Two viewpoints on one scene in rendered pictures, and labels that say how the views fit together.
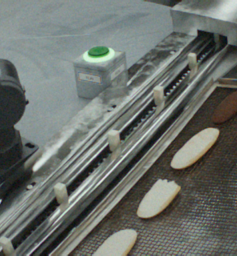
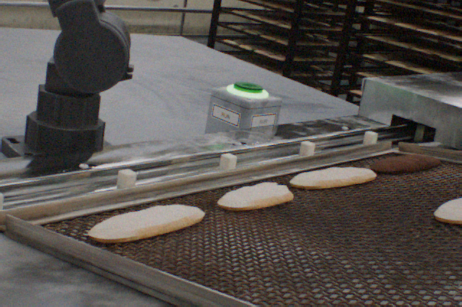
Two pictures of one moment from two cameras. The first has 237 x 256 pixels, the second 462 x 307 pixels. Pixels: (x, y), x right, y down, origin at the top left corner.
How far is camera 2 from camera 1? 0.28 m
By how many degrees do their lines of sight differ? 19
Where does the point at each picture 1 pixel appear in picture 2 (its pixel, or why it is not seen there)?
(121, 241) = (177, 209)
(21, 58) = (147, 93)
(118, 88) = (257, 133)
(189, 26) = (383, 108)
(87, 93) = not seen: hidden behind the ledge
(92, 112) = (213, 139)
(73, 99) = not seen: hidden behind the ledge
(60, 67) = (195, 115)
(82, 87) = (213, 127)
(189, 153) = (322, 174)
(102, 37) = not seen: hidden behind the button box
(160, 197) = (259, 191)
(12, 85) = (115, 31)
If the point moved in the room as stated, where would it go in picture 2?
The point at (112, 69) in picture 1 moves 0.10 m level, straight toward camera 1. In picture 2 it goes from (258, 113) to (248, 131)
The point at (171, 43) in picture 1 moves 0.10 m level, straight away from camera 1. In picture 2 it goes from (349, 121) to (356, 108)
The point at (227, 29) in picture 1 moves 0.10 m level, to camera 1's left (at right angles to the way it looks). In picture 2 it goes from (442, 115) to (370, 102)
